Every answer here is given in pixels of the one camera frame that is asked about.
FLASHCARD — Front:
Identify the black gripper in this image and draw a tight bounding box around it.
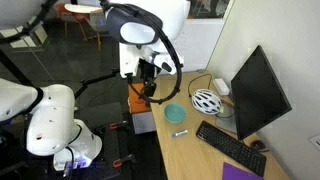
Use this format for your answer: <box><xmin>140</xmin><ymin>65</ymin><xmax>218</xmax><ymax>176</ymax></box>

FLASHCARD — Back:
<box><xmin>138</xmin><ymin>59</ymin><xmax>158</xmax><ymax>98</ymax></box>

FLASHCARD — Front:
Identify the blue and white marker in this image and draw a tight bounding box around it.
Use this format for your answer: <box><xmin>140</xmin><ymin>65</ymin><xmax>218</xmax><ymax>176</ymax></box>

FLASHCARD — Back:
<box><xmin>171</xmin><ymin>129</ymin><xmax>189</xmax><ymax>139</ymax></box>

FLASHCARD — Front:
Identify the teal bowl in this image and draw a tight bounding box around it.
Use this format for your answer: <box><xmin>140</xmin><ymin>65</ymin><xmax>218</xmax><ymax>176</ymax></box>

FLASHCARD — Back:
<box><xmin>163</xmin><ymin>102</ymin><xmax>187</xmax><ymax>125</ymax></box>

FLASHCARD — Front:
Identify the orange box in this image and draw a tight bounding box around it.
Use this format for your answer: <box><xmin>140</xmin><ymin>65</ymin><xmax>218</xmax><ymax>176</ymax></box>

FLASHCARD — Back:
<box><xmin>127</xmin><ymin>83</ymin><xmax>153</xmax><ymax>115</ymax></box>

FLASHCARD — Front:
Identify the white box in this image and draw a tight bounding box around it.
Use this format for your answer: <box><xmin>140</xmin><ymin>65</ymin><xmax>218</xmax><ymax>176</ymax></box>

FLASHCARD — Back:
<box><xmin>131</xmin><ymin>111</ymin><xmax>157</xmax><ymax>135</ymax></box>

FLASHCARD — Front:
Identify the black stand rod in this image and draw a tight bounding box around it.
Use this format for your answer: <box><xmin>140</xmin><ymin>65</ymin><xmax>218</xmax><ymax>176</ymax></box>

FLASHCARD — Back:
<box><xmin>73</xmin><ymin>68</ymin><xmax>120</xmax><ymax>100</ymax></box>

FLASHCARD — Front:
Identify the white bicycle helmet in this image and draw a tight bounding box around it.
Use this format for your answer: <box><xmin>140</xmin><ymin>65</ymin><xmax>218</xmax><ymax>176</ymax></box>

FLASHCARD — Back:
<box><xmin>191</xmin><ymin>88</ymin><xmax>223</xmax><ymax>116</ymax></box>

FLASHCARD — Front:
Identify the white power adapter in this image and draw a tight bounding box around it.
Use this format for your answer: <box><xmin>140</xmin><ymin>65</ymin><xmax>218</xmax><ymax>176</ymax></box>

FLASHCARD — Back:
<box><xmin>212</xmin><ymin>78</ymin><xmax>231</xmax><ymax>96</ymax></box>

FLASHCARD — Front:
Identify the grey monitor base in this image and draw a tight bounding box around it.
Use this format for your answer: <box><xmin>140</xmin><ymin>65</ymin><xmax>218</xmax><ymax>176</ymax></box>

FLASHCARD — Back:
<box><xmin>215</xmin><ymin>105</ymin><xmax>238</xmax><ymax>135</ymax></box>

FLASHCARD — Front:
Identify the black keyboard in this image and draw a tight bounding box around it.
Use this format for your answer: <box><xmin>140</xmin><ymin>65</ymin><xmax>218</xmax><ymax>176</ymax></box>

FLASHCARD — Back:
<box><xmin>195</xmin><ymin>120</ymin><xmax>268</xmax><ymax>178</ymax></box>

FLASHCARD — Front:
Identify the wooden chair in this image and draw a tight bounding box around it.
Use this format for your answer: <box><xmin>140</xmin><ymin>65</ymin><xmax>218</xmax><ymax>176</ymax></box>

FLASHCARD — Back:
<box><xmin>54</xmin><ymin>3</ymin><xmax>105</xmax><ymax>52</ymax></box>

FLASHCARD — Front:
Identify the black computer monitor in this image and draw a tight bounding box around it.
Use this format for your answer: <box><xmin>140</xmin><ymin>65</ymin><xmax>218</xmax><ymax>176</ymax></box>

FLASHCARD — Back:
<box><xmin>230</xmin><ymin>44</ymin><xmax>293</xmax><ymax>141</ymax></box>

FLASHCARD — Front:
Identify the purple folder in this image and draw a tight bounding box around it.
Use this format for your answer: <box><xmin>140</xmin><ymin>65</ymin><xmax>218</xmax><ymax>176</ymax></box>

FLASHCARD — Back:
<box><xmin>221</xmin><ymin>161</ymin><xmax>266</xmax><ymax>180</ymax></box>

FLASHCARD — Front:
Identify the black computer mouse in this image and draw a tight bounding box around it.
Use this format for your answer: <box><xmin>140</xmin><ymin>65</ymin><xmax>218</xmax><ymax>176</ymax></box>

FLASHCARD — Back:
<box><xmin>249</xmin><ymin>139</ymin><xmax>268</xmax><ymax>152</ymax></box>

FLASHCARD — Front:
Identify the black desk cable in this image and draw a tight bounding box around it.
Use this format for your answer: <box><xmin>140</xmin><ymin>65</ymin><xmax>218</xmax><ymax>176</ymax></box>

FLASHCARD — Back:
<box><xmin>187</xmin><ymin>73</ymin><xmax>214</xmax><ymax>99</ymax></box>

